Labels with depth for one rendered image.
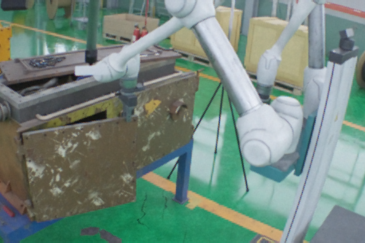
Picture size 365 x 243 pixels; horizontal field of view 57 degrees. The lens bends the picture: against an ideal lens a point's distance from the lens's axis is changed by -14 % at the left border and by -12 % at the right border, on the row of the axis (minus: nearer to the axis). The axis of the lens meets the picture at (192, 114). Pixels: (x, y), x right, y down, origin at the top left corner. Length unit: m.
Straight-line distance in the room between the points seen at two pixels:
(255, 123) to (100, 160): 0.98
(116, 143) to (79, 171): 0.26
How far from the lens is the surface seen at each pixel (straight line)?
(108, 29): 9.40
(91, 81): 2.16
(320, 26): 2.09
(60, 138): 1.89
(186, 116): 2.83
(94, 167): 2.04
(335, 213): 2.18
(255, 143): 1.31
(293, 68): 6.62
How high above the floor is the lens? 2.05
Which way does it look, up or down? 23 degrees down
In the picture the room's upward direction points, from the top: 6 degrees clockwise
